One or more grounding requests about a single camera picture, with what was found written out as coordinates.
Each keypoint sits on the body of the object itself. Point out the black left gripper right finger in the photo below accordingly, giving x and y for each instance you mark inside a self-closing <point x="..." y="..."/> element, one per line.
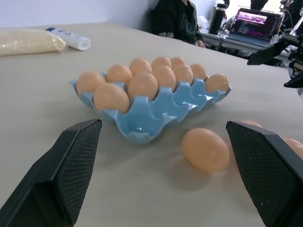
<point x="260" y="165"/>

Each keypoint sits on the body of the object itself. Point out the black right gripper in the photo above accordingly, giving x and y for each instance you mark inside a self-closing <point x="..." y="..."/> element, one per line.
<point x="294" y="47"/>

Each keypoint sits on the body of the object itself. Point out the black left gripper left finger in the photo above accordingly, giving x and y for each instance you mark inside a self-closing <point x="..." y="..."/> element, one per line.
<point x="71" y="165"/>

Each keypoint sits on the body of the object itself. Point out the light blue ceramic egg tray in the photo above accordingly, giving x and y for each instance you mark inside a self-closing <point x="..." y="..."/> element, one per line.
<point x="151" y="118"/>

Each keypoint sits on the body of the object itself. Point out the brown egg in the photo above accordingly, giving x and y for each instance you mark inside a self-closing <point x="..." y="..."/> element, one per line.
<point x="119" y="73"/>
<point x="89" y="81"/>
<point x="178" y="60"/>
<point x="111" y="97"/>
<point x="182" y="73"/>
<point x="294" y="146"/>
<point x="198" y="71"/>
<point x="251" y="123"/>
<point x="161" y="62"/>
<point x="217" y="82"/>
<point x="140" y="65"/>
<point x="205" y="149"/>
<point x="142" y="85"/>
<point x="165" y="76"/>

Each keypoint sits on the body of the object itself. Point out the open laptop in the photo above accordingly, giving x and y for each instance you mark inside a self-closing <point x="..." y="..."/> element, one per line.
<point x="253" y="26"/>

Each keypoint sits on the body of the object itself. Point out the grey background desk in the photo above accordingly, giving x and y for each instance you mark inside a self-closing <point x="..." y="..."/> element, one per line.
<point x="222" y="39"/>

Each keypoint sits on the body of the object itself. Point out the black thermos bottle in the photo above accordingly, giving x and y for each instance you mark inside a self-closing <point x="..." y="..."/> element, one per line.
<point x="217" y="19"/>

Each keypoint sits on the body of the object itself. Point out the person in black shirt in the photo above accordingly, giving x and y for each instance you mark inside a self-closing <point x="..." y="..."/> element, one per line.
<point x="180" y="21"/>

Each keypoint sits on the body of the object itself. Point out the white bottle with blue print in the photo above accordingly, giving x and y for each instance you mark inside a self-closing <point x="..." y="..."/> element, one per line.
<point x="71" y="39"/>

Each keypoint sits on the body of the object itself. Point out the clear bag of rice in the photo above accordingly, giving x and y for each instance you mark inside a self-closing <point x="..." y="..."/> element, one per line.
<point x="26" y="42"/>

